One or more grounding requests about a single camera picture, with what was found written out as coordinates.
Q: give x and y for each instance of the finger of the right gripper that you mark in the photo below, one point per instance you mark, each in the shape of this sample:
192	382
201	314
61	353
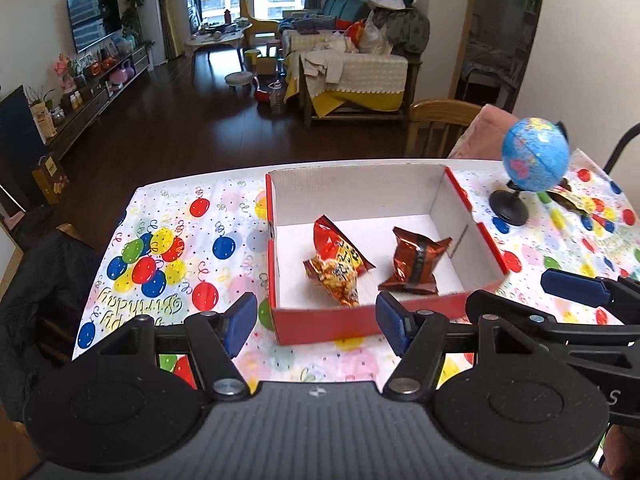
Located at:
619	297
528	320

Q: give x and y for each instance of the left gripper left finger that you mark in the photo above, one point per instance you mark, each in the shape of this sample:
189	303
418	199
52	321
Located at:
214	340

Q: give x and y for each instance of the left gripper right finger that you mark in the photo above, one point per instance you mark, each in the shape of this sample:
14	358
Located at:
418	339

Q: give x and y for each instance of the brown foil snack bag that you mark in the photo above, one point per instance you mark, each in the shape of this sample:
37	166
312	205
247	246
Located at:
414	262

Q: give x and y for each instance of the red yellow snack bag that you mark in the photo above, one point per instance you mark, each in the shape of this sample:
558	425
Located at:
337	263

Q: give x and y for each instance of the person's hand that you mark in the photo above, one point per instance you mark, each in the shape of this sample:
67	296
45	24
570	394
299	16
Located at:
621	455

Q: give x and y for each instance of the wrapper near globe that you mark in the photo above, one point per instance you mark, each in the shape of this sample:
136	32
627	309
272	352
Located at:
563	195

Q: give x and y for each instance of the red cardboard box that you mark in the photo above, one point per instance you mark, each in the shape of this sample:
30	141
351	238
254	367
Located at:
366	201

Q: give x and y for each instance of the silver desk lamp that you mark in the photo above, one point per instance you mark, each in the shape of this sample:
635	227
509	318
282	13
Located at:
628	136

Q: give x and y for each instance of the blue desk globe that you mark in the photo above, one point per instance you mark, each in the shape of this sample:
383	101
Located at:
535	154

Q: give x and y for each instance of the pink cloth on chair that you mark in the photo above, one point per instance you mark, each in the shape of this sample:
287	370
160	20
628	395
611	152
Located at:
483	139

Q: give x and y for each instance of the black jacket on chair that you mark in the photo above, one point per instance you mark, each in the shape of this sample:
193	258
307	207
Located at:
41	312

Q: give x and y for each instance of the wooden chair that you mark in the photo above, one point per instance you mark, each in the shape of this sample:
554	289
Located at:
434	126

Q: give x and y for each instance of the small round stool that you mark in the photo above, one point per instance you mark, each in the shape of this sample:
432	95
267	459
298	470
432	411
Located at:
240	81

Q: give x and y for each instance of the tv cabinet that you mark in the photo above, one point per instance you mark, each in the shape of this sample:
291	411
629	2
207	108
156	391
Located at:
85	106

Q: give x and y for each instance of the sofa with cream cover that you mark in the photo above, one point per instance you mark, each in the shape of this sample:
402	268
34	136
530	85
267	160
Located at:
354	59

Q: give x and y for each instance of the round coffee table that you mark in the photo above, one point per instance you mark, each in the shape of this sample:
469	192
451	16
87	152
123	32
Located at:
234	39

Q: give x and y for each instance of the wall television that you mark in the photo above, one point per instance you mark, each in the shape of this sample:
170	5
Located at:
92	21

